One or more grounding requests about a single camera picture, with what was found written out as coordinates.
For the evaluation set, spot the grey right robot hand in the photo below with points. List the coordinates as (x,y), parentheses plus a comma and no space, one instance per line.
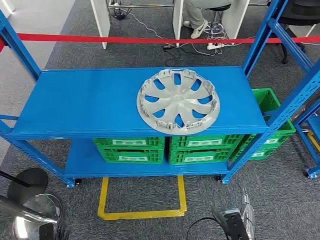
(250,215)

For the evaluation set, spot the silver plastic wheel hubcap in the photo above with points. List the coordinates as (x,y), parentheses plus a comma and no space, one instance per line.
(178,101)

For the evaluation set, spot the blue metal shelf rack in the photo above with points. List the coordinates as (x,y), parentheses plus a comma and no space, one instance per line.
(315,127)
(87,99)

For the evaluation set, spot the white power strip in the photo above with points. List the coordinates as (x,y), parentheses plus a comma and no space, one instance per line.
(215,45)

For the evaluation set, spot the black chrome stool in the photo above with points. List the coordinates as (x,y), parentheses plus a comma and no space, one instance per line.
(220,7)

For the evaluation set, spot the black office chair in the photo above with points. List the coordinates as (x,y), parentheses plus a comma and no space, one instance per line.
(300,13)

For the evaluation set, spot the person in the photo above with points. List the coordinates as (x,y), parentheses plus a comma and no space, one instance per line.
(195,10)

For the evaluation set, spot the white office desk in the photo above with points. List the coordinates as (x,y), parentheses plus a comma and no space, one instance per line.
(103,20)

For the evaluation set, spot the black stanchion base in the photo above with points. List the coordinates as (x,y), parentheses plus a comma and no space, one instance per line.
(35,182)

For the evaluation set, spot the red barrier tape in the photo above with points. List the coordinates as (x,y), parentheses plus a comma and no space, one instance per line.
(75,38)

